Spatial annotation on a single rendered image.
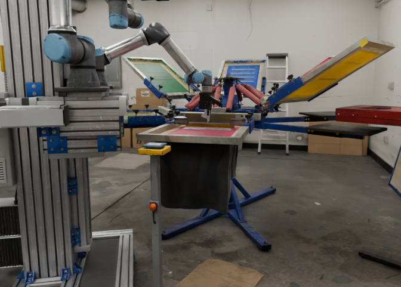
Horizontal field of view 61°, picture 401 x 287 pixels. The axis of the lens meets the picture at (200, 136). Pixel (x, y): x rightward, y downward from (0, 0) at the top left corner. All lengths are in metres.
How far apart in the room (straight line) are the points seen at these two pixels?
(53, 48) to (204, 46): 5.29
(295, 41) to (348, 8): 0.99
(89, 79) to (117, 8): 0.38
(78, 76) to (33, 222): 0.84
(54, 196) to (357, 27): 5.72
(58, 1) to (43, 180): 0.90
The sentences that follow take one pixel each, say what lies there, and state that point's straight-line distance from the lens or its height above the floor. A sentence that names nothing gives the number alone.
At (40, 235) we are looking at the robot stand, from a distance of 2.09.
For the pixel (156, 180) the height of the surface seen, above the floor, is 0.78.
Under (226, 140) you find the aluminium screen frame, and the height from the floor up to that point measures 0.97.
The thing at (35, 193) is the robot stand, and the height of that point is 0.71.
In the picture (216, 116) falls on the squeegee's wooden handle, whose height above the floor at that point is 1.04.
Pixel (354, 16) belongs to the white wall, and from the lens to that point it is 6.70.
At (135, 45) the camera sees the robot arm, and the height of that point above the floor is 1.51.
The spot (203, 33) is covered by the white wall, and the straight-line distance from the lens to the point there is 6.75.
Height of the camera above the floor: 1.29
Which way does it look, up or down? 9 degrees down
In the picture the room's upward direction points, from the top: straight up
